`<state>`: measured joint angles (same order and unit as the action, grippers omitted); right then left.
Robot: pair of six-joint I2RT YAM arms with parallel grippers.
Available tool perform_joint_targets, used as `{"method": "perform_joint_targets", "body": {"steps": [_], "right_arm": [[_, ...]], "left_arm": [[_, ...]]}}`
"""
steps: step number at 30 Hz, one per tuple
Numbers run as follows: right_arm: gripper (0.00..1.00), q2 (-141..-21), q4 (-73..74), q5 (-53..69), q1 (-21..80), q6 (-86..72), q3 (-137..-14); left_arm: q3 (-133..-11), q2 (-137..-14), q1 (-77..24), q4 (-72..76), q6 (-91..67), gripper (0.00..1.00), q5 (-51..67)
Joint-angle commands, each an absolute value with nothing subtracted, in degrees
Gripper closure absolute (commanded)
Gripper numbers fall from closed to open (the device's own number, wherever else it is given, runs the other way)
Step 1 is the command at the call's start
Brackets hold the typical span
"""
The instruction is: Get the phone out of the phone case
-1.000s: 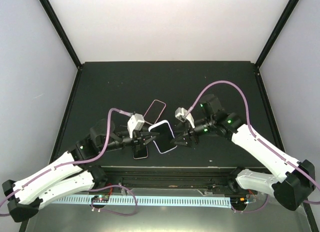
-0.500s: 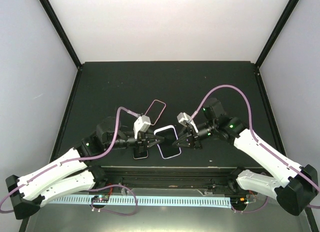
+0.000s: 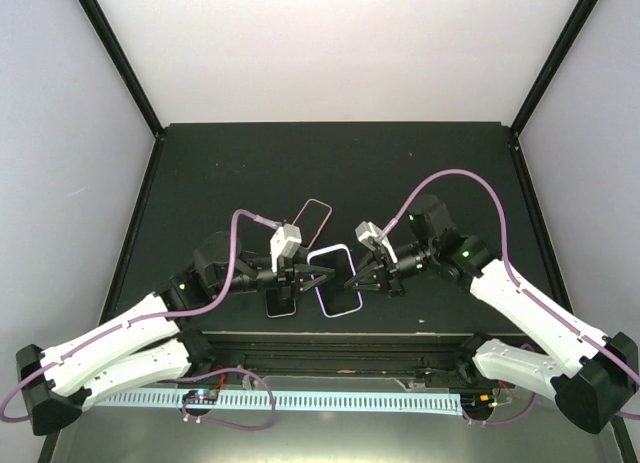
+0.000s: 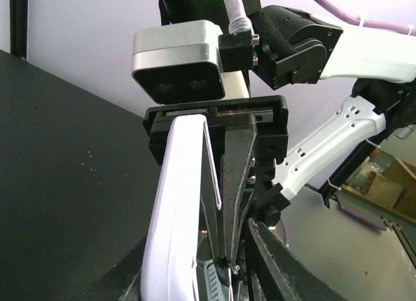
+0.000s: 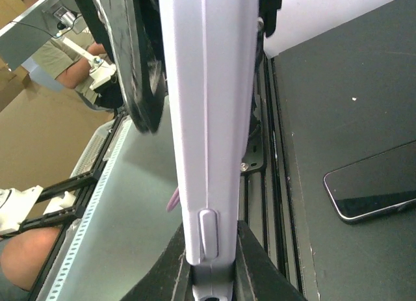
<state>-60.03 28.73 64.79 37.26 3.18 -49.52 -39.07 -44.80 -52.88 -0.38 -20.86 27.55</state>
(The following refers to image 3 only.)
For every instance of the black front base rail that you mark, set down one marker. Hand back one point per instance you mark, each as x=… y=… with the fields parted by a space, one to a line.
x=373 y=355

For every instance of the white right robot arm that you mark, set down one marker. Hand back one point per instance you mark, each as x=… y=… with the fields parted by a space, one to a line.
x=587 y=373

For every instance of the white slotted cable duct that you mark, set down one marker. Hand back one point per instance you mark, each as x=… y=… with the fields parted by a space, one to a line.
x=305 y=401

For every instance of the black smartphone on table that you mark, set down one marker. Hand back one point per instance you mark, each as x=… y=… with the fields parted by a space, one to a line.
x=279 y=303

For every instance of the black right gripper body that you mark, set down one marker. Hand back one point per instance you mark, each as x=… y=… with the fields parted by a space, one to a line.
x=392 y=277

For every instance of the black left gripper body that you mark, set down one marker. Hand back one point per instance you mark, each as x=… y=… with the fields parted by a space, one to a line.
x=286 y=275

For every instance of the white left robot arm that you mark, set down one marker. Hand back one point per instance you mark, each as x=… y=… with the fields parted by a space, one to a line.
x=153 y=340

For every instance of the right controller circuit board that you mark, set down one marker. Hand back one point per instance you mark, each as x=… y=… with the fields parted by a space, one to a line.
x=486 y=400

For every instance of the black right frame post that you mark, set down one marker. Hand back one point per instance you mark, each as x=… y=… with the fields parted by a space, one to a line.
x=571 y=30

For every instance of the black left frame post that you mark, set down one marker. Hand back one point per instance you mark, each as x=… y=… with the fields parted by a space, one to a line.
x=116 y=53

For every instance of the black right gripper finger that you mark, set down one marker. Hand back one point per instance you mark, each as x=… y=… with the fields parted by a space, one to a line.
x=363 y=286
x=366 y=270

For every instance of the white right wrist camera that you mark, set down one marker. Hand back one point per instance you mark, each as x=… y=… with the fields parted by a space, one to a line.
x=372 y=237

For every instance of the purple phone case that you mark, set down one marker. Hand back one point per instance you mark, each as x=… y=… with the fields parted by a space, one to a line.
x=334 y=300

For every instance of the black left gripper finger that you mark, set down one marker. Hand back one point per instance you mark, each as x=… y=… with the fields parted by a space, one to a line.
x=312 y=269
x=310 y=280

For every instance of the left controller circuit board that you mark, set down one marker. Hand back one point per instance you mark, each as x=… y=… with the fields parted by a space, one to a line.
x=200 y=397

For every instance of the black frame post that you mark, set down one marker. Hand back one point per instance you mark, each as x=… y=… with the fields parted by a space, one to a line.
x=116 y=53
x=571 y=30

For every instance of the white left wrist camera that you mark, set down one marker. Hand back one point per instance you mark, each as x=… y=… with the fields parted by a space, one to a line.
x=284 y=243

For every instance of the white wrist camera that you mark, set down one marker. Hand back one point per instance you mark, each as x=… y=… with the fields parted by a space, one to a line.
x=284 y=243
x=372 y=237

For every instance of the pink phone case with phone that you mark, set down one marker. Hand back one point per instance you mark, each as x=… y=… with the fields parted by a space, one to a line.
x=311 y=219

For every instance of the controller circuit board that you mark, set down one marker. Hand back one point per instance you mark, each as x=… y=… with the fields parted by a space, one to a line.
x=200 y=397
x=486 y=400

